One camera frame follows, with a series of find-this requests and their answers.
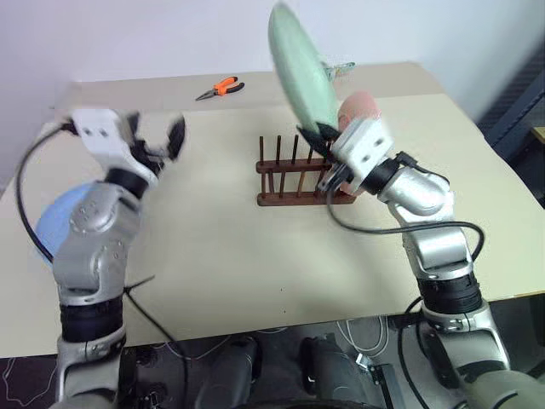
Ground white cable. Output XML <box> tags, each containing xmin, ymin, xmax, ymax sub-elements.
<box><xmin>336</xmin><ymin>316</ymin><xmax>387</xmax><ymax>357</ymax></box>

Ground orange handled pliers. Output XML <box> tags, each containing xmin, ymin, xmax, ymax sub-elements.
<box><xmin>194</xmin><ymin>76</ymin><xmax>246</xmax><ymax>102</ymax></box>

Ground dark rounded shape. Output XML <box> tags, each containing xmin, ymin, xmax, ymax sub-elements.
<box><xmin>299</xmin><ymin>335</ymin><xmax>384</xmax><ymax>409</ymax></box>
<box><xmin>194</xmin><ymin>335</ymin><xmax>264</xmax><ymax>409</ymax></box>

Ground blue plate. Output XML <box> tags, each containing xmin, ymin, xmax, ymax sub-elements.
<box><xmin>32</xmin><ymin>182</ymin><xmax>95</xmax><ymax>262</ymax></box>

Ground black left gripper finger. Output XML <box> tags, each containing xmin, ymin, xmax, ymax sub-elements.
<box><xmin>126</xmin><ymin>110</ymin><xmax>149</xmax><ymax>149</ymax></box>
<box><xmin>163</xmin><ymin>112</ymin><xmax>189</xmax><ymax>164</ymax></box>

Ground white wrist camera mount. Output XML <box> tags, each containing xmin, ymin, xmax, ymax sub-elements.
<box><xmin>69</xmin><ymin>107</ymin><xmax>159</xmax><ymax>185</ymax></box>
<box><xmin>330</xmin><ymin>118</ymin><xmax>395</xmax><ymax>191</ymax></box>

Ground green plate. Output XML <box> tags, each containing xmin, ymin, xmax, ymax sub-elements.
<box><xmin>267</xmin><ymin>0</ymin><xmax>341</xmax><ymax>134</ymax></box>

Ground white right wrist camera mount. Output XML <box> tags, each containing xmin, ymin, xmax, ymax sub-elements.
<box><xmin>330</xmin><ymin>118</ymin><xmax>395</xmax><ymax>191</ymax></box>

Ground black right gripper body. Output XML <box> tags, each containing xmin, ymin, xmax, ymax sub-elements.
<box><xmin>318</xmin><ymin>159</ymin><xmax>358</xmax><ymax>195</ymax></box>

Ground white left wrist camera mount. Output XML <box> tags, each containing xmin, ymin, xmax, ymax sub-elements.
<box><xmin>69</xmin><ymin>107</ymin><xmax>159</xmax><ymax>185</ymax></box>

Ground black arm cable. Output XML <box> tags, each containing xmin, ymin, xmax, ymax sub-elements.
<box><xmin>325</xmin><ymin>153</ymin><xmax>487</xmax><ymax>261</ymax></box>
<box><xmin>14</xmin><ymin>121</ymin><xmax>76</xmax><ymax>263</ymax></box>

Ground small teal metal tool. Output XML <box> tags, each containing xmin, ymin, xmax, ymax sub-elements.
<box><xmin>321</xmin><ymin>61</ymin><xmax>357</xmax><ymax>83</ymax></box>

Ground thin black cable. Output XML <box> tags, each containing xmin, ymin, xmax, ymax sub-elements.
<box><xmin>122</xmin><ymin>274</ymin><xmax>191</xmax><ymax>409</ymax></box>

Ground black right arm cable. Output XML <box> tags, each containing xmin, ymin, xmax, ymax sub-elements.
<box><xmin>325</xmin><ymin>153</ymin><xmax>487</xmax><ymax>261</ymax></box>

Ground wooden dish rack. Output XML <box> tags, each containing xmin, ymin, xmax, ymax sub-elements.
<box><xmin>255</xmin><ymin>135</ymin><xmax>359</xmax><ymax>209</ymax></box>

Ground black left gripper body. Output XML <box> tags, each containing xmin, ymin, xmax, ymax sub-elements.
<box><xmin>134</xmin><ymin>139</ymin><xmax>170</xmax><ymax>179</ymax></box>

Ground olive grey robot body cover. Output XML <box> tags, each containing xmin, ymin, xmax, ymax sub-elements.
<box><xmin>458</xmin><ymin>368</ymin><xmax>545</xmax><ymax>409</ymax></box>

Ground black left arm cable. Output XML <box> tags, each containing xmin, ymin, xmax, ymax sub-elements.
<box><xmin>14</xmin><ymin>121</ymin><xmax>76</xmax><ymax>263</ymax></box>

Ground dark metal shelf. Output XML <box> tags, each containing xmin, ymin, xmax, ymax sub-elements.
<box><xmin>476</xmin><ymin>50</ymin><xmax>545</xmax><ymax>171</ymax></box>

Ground pink plate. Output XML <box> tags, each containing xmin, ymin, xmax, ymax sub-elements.
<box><xmin>337</xmin><ymin>90</ymin><xmax>383</xmax><ymax>198</ymax></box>

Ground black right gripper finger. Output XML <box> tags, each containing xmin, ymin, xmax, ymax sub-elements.
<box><xmin>302</xmin><ymin>134</ymin><xmax>336</xmax><ymax>166</ymax></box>
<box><xmin>296</xmin><ymin>123</ymin><xmax>340</xmax><ymax>144</ymax></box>

